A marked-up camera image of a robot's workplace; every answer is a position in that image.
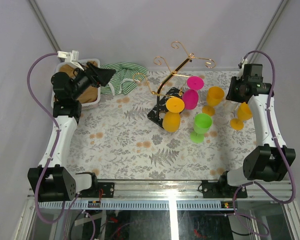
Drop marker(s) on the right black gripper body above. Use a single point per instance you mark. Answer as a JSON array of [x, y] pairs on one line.
[[234, 91]]

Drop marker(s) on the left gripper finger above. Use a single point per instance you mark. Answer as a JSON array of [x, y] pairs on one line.
[[91, 66], [102, 76]]

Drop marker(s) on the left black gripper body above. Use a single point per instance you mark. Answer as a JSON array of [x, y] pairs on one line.
[[83, 80]]

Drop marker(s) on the clear wine glass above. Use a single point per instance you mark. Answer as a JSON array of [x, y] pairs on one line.
[[227, 112]]

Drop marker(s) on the orange wine glass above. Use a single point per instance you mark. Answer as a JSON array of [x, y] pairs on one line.
[[214, 97], [171, 121], [243, 114]]

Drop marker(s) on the pink plastic wine glass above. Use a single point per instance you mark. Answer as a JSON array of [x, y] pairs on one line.
[[191, 96]]

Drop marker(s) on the gold wine glass rack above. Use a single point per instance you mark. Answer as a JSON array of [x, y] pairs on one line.
[[162, 99]]

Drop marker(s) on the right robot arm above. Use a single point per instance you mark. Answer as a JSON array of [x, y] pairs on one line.
[[269, 161]]

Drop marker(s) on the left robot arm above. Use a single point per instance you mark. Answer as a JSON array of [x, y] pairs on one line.
[[65, 117]]

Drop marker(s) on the green plastic wine glass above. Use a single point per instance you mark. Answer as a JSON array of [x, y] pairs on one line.
[[202, 123]]

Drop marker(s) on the brown cloth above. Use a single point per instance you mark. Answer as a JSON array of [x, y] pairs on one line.
[[63, 87]]

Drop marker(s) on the green striped cloth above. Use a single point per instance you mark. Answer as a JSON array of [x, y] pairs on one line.
[[126, 78]]

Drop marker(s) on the white plastic basket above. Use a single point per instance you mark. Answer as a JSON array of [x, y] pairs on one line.
[[90, 98]]

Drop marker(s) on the floral table mat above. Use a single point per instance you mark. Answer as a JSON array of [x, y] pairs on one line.
[[116, 140]]

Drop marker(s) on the aluminium front rail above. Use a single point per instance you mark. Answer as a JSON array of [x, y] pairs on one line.
[[152, 188]]

